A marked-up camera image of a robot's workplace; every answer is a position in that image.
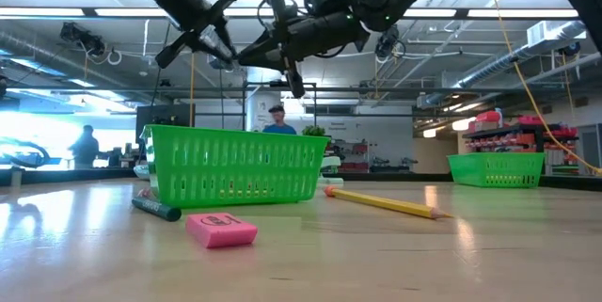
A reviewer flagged white cylinder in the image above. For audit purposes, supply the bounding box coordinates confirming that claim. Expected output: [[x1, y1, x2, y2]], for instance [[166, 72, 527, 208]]
[[246, 66, 283, 133]]

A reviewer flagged black ceiling cord reel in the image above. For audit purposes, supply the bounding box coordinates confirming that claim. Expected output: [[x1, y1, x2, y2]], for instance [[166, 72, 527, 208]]
[[58, 22, 107, 57], [373, 24, 406, 58], [559, 40, 582, 57]]

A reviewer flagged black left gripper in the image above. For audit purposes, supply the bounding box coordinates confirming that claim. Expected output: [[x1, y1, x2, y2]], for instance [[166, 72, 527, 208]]
[[154, 0, 248, 69]]

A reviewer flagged yellow pencil with pink eraser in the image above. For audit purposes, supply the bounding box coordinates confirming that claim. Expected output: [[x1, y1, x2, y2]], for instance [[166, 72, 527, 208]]
[[323, 184, 455, 221]]

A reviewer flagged yellow hanging cable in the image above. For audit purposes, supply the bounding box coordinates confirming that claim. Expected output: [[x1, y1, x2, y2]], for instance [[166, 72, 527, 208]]
[[483, 0, 602, 176]]

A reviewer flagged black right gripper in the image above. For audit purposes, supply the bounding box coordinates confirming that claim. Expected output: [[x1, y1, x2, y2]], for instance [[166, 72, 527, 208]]
[[237, 0, 372, 100]]

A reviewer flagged mint green stapler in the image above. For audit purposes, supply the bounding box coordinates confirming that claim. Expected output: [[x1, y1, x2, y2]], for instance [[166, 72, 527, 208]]
[[317, 154, 344, 186]]

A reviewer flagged shelf with red bins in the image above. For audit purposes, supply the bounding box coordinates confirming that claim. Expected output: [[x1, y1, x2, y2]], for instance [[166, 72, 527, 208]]
[[462, 108, 580, 176]]

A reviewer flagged person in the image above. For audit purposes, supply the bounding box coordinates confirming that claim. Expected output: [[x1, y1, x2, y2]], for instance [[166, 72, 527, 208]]
[[67, 124, 102, 170], [261, 103, 298, 135]]

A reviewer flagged pink eraser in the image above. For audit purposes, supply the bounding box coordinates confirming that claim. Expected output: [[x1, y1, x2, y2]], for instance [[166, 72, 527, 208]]
[[184, 212, 260, 250]]

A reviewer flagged green slotted plastic bin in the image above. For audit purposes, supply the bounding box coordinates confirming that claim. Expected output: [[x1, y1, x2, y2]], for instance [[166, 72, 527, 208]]
[[140, 123, 331, 210], [446, 151, 546, 188]]

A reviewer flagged silver ventilation duct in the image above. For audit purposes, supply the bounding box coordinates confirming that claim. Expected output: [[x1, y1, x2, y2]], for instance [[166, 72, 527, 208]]
[[199, 24, 242, 72], [416, 19, 602, 109]]

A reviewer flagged rack with red bins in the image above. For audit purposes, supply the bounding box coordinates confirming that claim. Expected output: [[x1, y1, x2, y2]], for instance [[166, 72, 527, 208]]
[[336, 139, 372, 172]]

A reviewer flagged dark green marker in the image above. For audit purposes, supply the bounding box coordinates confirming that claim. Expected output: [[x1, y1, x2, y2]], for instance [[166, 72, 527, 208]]
[[131, 197, 182, 223]]

